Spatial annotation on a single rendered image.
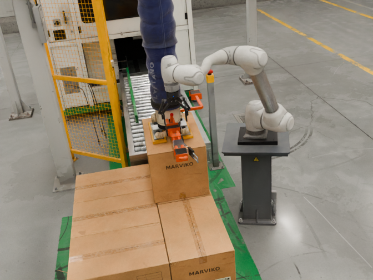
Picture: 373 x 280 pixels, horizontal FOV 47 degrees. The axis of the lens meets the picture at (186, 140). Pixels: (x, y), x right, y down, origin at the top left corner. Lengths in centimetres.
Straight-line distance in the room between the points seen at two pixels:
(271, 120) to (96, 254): 149
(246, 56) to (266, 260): 153
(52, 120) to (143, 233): 180
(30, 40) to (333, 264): 305
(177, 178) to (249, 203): 85
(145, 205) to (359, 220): 179
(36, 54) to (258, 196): 227
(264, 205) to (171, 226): 103
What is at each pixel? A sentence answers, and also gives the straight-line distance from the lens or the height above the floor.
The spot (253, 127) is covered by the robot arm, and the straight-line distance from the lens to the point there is 333.
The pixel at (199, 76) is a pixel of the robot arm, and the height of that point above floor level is 155.
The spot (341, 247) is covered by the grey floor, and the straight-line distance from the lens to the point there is 360.
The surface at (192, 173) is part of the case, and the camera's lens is 303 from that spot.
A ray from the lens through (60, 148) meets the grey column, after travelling 441.
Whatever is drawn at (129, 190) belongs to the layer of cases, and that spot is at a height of 54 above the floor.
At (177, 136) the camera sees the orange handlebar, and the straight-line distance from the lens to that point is 278.
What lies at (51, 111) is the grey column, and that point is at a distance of 425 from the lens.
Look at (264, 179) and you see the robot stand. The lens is 351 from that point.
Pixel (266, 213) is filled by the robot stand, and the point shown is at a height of 10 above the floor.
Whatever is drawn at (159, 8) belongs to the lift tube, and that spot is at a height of 184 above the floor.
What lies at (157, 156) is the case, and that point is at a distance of 293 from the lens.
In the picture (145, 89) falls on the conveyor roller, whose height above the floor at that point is 55.
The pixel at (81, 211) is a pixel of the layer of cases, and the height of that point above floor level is 54.
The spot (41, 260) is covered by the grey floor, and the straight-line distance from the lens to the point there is 378.
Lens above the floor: 235
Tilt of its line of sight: 28 degrees down
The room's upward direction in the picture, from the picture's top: 6 degrees counter-clockwise
